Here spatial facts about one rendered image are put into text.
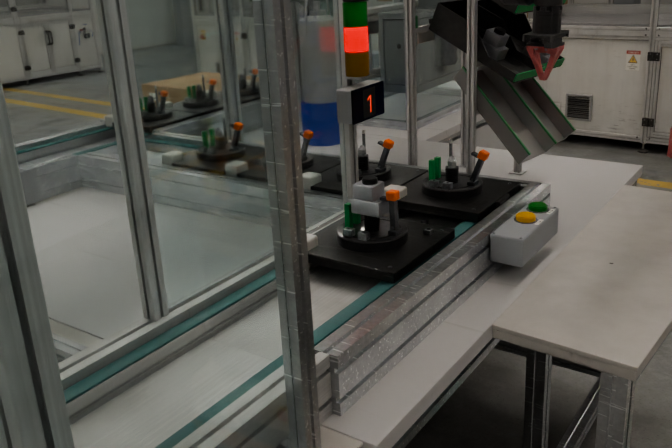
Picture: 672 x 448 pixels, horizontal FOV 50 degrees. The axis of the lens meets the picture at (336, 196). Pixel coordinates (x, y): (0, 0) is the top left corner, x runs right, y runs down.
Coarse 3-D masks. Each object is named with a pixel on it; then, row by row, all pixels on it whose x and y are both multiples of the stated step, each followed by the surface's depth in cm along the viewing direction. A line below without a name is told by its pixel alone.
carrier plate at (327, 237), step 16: (336, 224) 150; (416, 224) 148; (320, 240) 142; (336, 240) 142; (416, 240) 140; (432, 240) 139; (448, 240) 142; (320, 256) 135; (336, 256) 134; (352, 256) 134; (368, 256) 134; (384, 256) 133; (400, 256) 133; (416, 256) 132; (352, 272) 131; (368, 272) 129; (384, 272) 127; (400, 272) 128
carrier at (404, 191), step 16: (432, 160) 166; (448, 160) 165; (432, 176) 167; (448, 176) 166; (464, 176) 170; (400, 192) 163; (416, 192) 167; (432, 192) 163; (448, 192) 161; (464, 192) 161; (480, 192) 164; (496, 192) 164; (512, 192) 166; (400, 208) 163; (416, 208) 160; (432, 208) 158; (448, 208) 156; (464, 208) 155; (480, 208) 155
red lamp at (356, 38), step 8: (344, 32) 147; (352, 32) 145; (360, 32) 145; (344, 40) 148; (352, 40) 146; (360, 40) 146; (344, 48) 148; (352, 48) 146; (360, 48) 146; (368, 48) 148
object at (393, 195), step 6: (390, 192) 135; (396, 192) 135; (384, 198) 136; (390, 198) 135; (396, 198) 135; (390, 204) 136; (396, 204) 136; (390, 210) 136; (396, 210) 136; (390, 216) 137; (396, 216) 137; (390, 222) 137; (396, 222) 137; (396, 228) 137
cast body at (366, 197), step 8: (368, 176) 139; (360, 184) 137; (368, 184) 137; (376, 184) 137; (360, 192) 137; (368, 192) 136; (376, 192) 137; (384, 192) 139; (352, 200) 139; (360, 200) 138; (368, 200) 137; (376, 200) 137; (352, 208) 140; (360, 208) 138; (368, 208) 137; (376, 208) 136; (384, 208) 138; (376, 216) 137
